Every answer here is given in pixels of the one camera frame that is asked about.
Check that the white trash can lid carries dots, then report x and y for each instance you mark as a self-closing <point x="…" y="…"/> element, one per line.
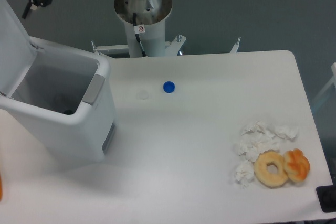
<point x="17" y="53"/>

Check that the white trash can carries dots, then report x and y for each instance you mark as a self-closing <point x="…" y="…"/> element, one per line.
<point x="61" y="78"/>

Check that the white bottle cap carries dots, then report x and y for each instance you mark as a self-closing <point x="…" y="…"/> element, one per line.
<point x="143" y="95"/>

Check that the blue bottle cap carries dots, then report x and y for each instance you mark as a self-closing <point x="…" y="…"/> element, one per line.
<point x="169" y="86"/>

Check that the dark object in bin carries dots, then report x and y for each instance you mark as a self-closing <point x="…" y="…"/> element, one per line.
<point x="68" y="112"/>

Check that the orange object left edge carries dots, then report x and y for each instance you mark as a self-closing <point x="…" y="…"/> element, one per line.
<point x="1" y="188"/>

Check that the crumpled white tissue upper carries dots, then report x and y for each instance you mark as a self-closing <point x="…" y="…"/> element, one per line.
<point x="257" y="126"/>

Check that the crumpled white tissue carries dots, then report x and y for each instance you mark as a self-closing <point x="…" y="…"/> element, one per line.
<point x="251" y="146"/>
<point x="285" y="132"/>
<point x="257" y="126"/>
<point x="244" y="173"/>

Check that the crumpled white tissue middle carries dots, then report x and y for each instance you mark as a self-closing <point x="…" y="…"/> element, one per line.
<point x="251" y="146"/>

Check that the crumpled white tissue lower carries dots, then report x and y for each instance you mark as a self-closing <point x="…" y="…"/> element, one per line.
<point x="244" y="173"/>

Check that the crumpled white tissue right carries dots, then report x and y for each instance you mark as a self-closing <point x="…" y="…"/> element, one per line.
<point x="285" y="132"/>

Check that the orange twisted bread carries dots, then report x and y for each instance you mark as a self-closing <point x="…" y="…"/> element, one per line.
<point x="296" y="165"/>

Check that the black device at corner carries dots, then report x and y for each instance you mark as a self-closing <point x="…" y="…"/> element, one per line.
<point x="326" y="197"/>

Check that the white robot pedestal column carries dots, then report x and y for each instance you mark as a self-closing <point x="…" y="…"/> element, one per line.
<point x="144" y="23"/>

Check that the white metal mounting frame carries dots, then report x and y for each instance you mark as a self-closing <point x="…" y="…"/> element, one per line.
<point x="117" y="51"/>

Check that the white frame right edge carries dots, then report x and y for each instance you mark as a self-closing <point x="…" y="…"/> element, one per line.
<point x="325" y="93"/>

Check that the plain ring donut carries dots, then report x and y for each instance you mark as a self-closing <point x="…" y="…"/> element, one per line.
<point x="269" y="169"/>

